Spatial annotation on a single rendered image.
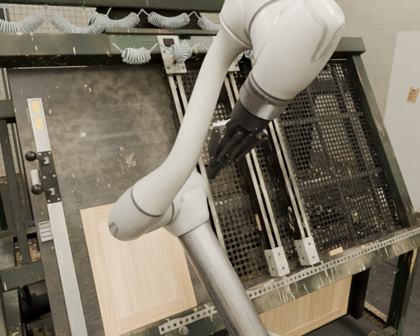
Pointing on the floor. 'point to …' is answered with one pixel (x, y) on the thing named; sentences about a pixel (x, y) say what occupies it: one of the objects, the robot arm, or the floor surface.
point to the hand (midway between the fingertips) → (215, 166)
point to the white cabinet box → (413, 114)
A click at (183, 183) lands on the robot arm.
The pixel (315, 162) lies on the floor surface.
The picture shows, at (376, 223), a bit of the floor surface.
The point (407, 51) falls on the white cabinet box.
